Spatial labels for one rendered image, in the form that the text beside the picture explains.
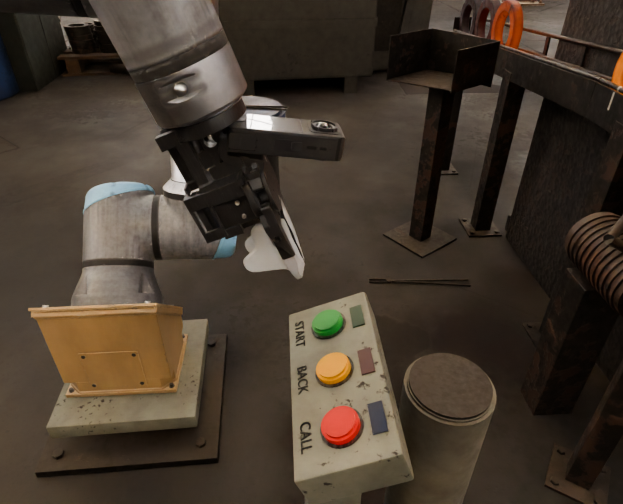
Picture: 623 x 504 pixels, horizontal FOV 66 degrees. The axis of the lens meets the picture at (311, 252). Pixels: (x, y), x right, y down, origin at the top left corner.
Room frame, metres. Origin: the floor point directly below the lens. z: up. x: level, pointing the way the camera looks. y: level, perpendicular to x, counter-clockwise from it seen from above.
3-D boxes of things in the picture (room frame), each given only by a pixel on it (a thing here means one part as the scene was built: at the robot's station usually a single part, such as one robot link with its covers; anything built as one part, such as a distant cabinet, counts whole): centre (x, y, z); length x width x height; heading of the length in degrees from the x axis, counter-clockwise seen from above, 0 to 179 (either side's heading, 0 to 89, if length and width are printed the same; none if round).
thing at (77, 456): (0.81, 0.43, 0.04); 0.40 x 0.40 x 0.08; 5
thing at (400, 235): (1.60, -0.41, 0.36); 0.26 x 0.20 x 0.72; 38
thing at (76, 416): (0.81, 0.43, 0.10); 0.32 x 0.32 x 0.04; 5
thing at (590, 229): (0.76, -0.61, 0.27); 0.22 x 0.13 x 0.53; 3
